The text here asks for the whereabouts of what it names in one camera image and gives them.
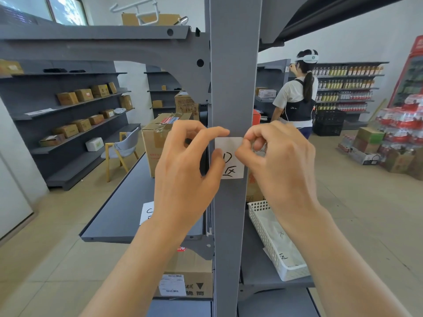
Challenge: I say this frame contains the cardboard box with shipping label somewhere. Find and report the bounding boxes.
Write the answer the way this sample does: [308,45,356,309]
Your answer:
[153,243,214,299]

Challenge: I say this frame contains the green cardboard box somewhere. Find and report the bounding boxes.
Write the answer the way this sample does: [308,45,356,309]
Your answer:
[356,127,386,145]

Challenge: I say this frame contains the grey shelf board under basket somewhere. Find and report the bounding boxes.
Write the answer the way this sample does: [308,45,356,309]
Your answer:
[240,208,315,289]

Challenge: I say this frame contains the large taped cardboard box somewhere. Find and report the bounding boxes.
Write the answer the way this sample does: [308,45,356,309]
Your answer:
[141,112,194,179]

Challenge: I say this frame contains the white metal rack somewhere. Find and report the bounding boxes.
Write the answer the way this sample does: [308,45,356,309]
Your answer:
[110,0,160,26]

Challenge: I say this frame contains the white printed carton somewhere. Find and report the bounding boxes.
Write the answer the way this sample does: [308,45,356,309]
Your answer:
[348,147,382,166]

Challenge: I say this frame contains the dark overhead shelf board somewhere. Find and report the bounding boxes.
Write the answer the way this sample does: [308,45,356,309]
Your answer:
[259,0,423,52]

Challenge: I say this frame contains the white handwritten paper label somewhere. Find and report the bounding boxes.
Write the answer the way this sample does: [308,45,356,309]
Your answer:
[214,137,246,180]

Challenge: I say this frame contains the small white box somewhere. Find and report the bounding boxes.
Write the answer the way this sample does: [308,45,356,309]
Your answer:
[85,137,105,152]

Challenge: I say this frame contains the stack of red bottle packs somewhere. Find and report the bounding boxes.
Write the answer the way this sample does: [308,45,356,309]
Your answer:
[375,95,423,146]

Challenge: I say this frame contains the paper sheets in basket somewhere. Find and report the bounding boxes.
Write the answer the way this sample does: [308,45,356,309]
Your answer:
[258,209,308,268]

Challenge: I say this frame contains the person's right forearm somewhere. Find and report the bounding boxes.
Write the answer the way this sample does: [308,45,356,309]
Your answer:
[274,205,415,317]

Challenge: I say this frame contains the grey chair with wooden legs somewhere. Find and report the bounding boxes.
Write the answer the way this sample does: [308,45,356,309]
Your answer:
[100,127,141,183]

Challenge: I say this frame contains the person's left forearm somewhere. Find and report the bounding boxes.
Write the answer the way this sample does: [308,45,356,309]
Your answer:
[79,216,212,317]

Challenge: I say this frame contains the cardboard box with red print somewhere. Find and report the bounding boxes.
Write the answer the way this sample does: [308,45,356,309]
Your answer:
[246,171,266,203]

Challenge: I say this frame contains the grey bracketed shelf board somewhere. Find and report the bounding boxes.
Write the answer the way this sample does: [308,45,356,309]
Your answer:
[0,24,212,104]

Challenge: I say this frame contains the person's right hand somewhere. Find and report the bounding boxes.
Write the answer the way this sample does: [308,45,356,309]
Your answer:
[234,121,328,225]

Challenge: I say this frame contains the red drinks cooler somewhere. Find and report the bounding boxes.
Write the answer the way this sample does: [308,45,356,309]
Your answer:
[387,35,423,109]

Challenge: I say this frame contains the grey wall shelving unit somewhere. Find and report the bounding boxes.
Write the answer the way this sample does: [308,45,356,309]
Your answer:
[0,59,141,191]

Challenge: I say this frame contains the grey metal shelf board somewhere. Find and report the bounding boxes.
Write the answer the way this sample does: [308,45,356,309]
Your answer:
[79,151,213,243]

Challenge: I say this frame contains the black plastic crate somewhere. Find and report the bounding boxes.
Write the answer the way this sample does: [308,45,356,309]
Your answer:
[312,109,346,136]

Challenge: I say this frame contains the group of small cardboard boxes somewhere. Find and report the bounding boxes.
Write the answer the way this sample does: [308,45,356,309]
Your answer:
[0,59,133,147]

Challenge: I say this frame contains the white headset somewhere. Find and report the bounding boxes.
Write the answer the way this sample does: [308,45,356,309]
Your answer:
[294,53,319,64]

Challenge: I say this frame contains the grey metal shelf upright post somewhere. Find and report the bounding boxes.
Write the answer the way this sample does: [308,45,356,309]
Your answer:
[205,0,259,317]

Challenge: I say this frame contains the flat cardboard box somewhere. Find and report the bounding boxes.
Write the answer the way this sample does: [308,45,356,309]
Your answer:
[121,12,182,27]

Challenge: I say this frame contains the red printed cardboard box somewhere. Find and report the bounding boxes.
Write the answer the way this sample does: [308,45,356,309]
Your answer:
[174,92,200,122]

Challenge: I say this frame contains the grey shelving with bottle rows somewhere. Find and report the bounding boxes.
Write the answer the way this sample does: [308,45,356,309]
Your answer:
[311,61,390,123]

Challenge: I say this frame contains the grey narrow shelving unit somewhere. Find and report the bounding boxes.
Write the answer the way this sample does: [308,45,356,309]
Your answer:
[144,64,212,129]

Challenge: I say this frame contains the person's left hand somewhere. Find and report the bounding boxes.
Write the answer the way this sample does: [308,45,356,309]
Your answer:
[154,120,230,235]

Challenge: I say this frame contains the white plastic mesh basket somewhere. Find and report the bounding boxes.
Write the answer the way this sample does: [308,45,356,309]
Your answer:
[247,200,311,282]

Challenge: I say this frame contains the window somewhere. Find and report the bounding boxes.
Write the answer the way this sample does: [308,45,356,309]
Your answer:
[46,0,90,26]

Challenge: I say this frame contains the white handwritten paper note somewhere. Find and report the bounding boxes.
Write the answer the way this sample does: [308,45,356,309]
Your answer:
[139,201,155,226]

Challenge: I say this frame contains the open brown cardboard box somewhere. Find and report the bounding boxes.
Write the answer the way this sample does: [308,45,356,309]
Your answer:
[383,146,416,174]

